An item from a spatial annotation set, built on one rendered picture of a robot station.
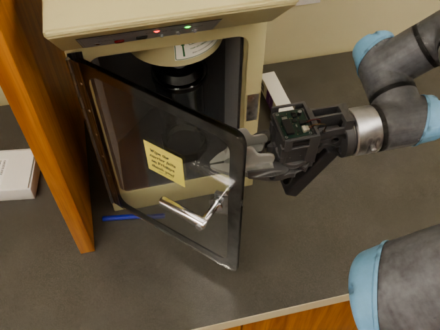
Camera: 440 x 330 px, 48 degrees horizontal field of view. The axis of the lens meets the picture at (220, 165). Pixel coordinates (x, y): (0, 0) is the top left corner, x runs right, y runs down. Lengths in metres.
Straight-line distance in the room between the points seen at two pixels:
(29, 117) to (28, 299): 0.44
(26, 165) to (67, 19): 0.62
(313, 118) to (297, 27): 0.73
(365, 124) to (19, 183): 0.77
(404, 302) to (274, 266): 0.52
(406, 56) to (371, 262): 0.36
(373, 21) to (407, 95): 0.74
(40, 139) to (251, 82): 0.37
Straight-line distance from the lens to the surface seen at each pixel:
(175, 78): 0.92
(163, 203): 0.80
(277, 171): 0.73
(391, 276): 0.56
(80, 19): 0.64
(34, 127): 0.78
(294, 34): 1.44
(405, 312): 0.56
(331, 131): 0.74
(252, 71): 0.88
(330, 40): 1.51
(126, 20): 0.63
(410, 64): 0.82
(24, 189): 1.17
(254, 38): 0.83
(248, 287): 1.02
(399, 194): 1.20
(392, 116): 0.78
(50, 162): 0.84
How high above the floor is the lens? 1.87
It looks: 52 degrees down
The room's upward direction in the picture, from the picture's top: straight up
